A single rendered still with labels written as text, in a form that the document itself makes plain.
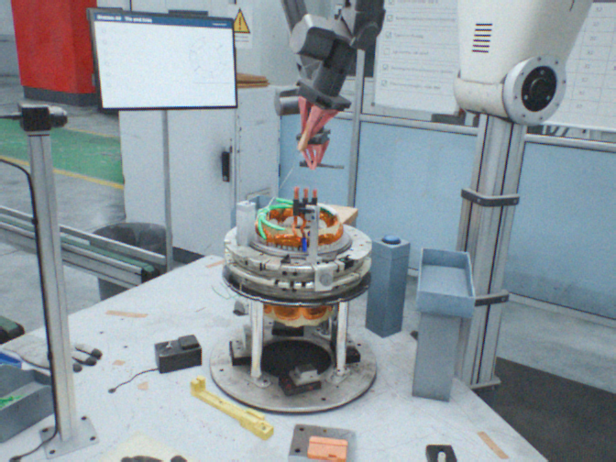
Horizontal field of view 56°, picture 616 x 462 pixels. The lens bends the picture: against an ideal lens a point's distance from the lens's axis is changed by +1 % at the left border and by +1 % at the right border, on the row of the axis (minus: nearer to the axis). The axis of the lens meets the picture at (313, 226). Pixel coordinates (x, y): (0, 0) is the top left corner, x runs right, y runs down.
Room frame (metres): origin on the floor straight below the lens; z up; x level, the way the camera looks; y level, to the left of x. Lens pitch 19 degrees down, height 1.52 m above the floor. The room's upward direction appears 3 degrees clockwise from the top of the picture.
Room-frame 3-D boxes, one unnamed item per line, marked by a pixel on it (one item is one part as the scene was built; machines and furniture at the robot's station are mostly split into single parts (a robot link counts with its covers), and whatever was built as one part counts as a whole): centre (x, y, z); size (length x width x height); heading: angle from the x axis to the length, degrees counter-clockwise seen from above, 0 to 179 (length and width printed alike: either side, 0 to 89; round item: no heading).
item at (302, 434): (0.88, -0.04, 0.79); 0.12 x 0.09 x 0.02; 85
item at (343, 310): (1.10, -0.07, 0.91); 0.02 x 0.02 x 0.21
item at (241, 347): (1.15, 0.15, 0.85); 0.06 x 0.04 x 0.05; 14
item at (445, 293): (1.11, -0.28, 0.92); 0.25 x 0.11 x 0.28; 169
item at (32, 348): (1.17, 0.59, 0.79); 0.24 x 0.12 x 0.02; 60
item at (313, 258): (1.04, 0.00, 1.15); 0.03 x 0.02 x 0.12; 54
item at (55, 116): (0.90, 0.43, 1.37); 0.06 x 0.04 x 0.04; 125
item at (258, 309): (1.07, 0.11, 0.91); 0.02 x 0.02 x 0.21
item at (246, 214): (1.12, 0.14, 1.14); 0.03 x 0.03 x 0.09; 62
